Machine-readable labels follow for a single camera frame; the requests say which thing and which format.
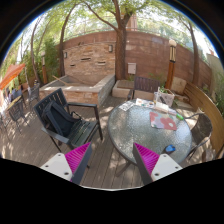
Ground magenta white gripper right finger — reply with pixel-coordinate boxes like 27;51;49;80
133;143;182;185

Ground orange patio umbrella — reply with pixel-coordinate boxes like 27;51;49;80
0;63;25;90

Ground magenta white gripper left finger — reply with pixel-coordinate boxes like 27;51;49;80
41;142;92;185

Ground papers on table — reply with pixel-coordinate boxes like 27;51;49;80
119;101;134;111

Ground large tree trunk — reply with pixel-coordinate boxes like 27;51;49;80
81;0;134;81

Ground blue black computer mouse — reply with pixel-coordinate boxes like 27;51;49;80
163;145;176;154

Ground dark chair right of table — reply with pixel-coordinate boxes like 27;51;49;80
185;113;213;159

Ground curved wooden bench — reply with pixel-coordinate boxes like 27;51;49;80
184;82;224;156

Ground white box with plants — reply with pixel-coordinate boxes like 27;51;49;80
157;88;175;107

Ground dark chair behind table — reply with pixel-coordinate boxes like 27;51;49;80
127;76;160;100

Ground grey metal chair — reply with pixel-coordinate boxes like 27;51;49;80
7;99;28;128

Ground green marker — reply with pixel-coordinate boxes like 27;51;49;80
176;113;184;120

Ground black backpack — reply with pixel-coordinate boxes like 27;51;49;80
41;101;81;137

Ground black plastic patio chair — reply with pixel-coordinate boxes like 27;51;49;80
34;88;103;149

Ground stone fountain basin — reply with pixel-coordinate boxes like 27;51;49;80
39;75;115;106

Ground round glass patio table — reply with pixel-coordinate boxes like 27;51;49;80
108;100;192;175

